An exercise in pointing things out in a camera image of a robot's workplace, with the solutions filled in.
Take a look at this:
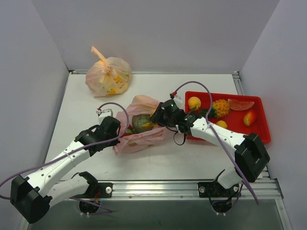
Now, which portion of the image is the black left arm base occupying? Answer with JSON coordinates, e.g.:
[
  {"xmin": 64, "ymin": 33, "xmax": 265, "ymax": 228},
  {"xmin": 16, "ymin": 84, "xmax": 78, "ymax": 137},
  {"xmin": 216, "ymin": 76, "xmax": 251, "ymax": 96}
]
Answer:
[{"xmin": 71, "ymin": 172, "xmax": 113, "ymax": 217}]

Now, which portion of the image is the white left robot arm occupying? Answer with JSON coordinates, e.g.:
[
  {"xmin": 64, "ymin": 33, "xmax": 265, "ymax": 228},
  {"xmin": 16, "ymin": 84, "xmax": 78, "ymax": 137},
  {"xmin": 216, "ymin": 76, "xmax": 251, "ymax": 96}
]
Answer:
[{"xmin": 10, "ymin": 116, "xmax": 120, "ymax": 224}]

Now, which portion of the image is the orange fruit with leaf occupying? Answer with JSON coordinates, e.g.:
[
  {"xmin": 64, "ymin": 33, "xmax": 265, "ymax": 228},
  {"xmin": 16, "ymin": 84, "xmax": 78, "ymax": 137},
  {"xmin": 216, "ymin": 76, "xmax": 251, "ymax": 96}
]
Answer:
[{"xmin": 188, "ymin": 96, "xmax": 201, "ymax": 111}]

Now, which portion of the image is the aluminium front rail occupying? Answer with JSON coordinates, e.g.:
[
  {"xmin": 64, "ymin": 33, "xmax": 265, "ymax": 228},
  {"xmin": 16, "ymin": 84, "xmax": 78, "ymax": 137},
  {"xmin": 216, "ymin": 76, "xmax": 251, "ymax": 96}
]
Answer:
[{"xmin": 28, "ymin": 181, "xmax": 283, "ymax": 201}]

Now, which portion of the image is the orange toy pineapple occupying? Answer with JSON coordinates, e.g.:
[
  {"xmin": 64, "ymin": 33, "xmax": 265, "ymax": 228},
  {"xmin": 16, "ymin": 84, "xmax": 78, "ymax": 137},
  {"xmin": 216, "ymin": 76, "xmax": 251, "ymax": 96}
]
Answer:
[{"xmin": 194, "ymin": 99, "xmax": 230, "ymax": 118}]

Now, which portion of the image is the red yellow mango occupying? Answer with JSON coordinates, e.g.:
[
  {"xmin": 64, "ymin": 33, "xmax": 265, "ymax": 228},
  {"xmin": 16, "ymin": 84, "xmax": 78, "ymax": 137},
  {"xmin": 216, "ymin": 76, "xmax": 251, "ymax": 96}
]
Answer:
[{"xmin": 243, "ymin": 110, "xmax": 257, "ymax": 127}]

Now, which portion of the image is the watermelon slice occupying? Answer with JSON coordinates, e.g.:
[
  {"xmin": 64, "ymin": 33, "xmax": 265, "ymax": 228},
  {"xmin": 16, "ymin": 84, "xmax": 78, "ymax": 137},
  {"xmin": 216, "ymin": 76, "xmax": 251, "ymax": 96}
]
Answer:
[{"xmin": 228, "ymin": 99, "xmax": 254, "ymax": 111}]

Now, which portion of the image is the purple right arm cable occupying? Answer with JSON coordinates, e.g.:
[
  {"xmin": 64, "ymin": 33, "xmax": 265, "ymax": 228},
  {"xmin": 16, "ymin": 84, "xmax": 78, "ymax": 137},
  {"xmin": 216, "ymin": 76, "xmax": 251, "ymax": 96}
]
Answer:
[{"xmin": 169, "ymin": 80, "xmax": 260, "ymax": 205}]

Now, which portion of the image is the orange plastic bag with fruit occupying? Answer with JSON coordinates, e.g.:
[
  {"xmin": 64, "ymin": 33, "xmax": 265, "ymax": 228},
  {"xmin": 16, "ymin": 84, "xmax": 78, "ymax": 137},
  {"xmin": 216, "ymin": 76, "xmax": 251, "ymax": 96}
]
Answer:
[{"xmin": 85, "ymin": 47, "xmax": 132, "ymax": 97}]

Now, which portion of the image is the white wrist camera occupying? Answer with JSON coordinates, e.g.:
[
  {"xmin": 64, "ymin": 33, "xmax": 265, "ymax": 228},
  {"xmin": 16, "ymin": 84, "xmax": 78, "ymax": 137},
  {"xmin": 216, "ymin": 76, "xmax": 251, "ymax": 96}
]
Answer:
[
  {"xmin": 170, "ymin": 92, "xmax": 183, "ymax": 108},
  {"xmin": 96, "ymin": 109, "xmax": 113, "ymax": 124}
]

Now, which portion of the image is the small yellow lemon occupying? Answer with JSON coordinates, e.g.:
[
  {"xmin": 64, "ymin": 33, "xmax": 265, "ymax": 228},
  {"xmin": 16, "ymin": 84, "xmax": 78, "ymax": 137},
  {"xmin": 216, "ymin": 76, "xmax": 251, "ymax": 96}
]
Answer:
[{"xmin": 216, "ymin": 120, "xmax": 228, "ymax": 129}]

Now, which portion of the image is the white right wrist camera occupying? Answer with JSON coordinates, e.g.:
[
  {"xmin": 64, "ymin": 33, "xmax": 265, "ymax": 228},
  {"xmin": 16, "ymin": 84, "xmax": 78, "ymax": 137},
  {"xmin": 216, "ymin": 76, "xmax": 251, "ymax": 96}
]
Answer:
[{"xmin": 170, "ymin": 92, "xmax": 183, "ymax": 108}]

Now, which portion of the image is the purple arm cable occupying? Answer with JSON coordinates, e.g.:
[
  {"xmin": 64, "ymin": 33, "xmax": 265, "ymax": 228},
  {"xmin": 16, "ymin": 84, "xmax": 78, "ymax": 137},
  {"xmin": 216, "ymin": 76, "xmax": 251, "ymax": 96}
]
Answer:
[
  {"xmin": 169, "ymin": 80, "xmax": 260, "ymax": 205},
  {"xmin": 0, "ymin": 102, "xmax": 129, "ymax": 199}
]

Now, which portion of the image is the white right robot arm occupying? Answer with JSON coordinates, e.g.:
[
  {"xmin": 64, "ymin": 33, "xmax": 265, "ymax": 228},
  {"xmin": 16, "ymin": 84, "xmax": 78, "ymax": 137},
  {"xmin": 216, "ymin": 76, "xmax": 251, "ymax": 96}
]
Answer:
[{"xmin": 151, "ymin": 99, "xmax": 270, "ymax": 196}]

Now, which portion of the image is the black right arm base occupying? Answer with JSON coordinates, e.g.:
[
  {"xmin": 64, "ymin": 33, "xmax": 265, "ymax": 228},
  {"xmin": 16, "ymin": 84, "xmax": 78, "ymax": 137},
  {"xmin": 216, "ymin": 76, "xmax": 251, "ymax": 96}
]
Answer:
[{"xmin": 198, "ymin": 170, "xmax": 243, "ymax": 216}]

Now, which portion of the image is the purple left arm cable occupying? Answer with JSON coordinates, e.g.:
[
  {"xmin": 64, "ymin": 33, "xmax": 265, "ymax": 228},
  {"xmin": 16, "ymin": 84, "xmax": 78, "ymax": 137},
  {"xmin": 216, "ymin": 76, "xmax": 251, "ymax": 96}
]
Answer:
[{"xmin": 0, "ymin": 102, "xmax": 129, "ymax": 199}]

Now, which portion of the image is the yellow fruit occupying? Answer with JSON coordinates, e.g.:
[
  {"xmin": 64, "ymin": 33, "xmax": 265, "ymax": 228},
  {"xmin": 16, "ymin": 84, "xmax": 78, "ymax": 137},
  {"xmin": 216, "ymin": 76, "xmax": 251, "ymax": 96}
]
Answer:
[{"xmin": 142, "ymin": 122, "xmax": 155, "ymax": 128}]

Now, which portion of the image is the red plastic tray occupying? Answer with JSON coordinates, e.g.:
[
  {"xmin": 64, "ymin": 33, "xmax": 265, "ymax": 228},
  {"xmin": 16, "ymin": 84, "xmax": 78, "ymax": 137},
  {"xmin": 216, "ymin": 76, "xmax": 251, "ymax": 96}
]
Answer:
[{"xmin": 184, "ymin": 90, "xmax": 272, "ymax": 144}]

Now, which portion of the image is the red toy dragon fruit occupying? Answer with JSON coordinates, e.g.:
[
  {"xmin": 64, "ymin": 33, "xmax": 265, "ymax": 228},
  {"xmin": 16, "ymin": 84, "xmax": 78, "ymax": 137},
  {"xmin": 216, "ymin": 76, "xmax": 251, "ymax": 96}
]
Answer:
[{"xmin": 126, "ymin": 125, "xmax": 135, "ymax": 135}]

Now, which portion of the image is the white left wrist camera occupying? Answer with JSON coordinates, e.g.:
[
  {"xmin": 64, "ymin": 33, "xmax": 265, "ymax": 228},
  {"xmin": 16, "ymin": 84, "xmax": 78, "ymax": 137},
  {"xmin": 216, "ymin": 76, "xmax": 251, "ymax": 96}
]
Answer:
[{"xmin": 96, "ymin": 109, "xmax": 113, "ymax": 124}]

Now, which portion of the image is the pink plastic bag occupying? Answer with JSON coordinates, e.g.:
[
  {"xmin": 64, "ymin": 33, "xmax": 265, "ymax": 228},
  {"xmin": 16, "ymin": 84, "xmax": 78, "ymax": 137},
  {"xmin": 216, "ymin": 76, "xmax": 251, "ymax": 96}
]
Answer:
[{"xmin": 113, "ymin": 95, "xmax": 170, "ymax": 155}]

